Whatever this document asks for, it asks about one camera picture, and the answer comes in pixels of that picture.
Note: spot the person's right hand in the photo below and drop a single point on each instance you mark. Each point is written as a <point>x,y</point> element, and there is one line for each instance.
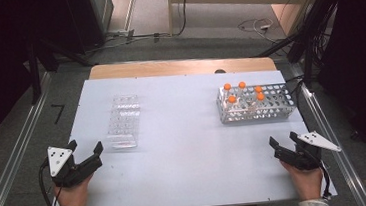
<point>306,181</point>

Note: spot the black metal stand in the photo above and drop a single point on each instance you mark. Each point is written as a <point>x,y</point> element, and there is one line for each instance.
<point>34,72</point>

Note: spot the orange-capped test tube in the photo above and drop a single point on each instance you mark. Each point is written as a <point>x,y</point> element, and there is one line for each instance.
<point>227,86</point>
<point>260,96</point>
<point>258,89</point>
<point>242,85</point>
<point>232,99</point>

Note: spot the dark cabinet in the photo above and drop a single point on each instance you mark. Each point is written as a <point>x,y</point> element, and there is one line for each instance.
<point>90,20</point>

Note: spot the white table board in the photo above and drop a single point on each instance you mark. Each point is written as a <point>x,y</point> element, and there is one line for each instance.
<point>185,156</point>

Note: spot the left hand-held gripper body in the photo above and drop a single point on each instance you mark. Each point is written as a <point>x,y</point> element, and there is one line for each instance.
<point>64,173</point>

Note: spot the wooden table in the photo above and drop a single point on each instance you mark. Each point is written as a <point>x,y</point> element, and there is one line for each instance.
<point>174,67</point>

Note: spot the person's left hand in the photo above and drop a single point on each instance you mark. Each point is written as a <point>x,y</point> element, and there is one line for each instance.
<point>73,194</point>

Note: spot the metal perforated tube rack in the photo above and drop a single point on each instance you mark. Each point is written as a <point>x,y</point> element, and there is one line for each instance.
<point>276,103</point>

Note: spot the aluminium floor rail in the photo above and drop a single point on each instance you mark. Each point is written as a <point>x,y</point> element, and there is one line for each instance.
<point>333,126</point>
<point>15,154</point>

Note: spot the grey power strip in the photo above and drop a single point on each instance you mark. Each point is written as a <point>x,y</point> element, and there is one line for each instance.
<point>120,33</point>

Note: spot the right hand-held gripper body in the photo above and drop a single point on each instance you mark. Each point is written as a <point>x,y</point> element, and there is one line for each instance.
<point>301,159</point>

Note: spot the clear plastic tube rack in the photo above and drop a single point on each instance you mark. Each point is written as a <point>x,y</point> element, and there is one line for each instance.
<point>123,121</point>

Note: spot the black tripod stand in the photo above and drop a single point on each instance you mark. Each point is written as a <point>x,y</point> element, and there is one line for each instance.
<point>306,45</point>

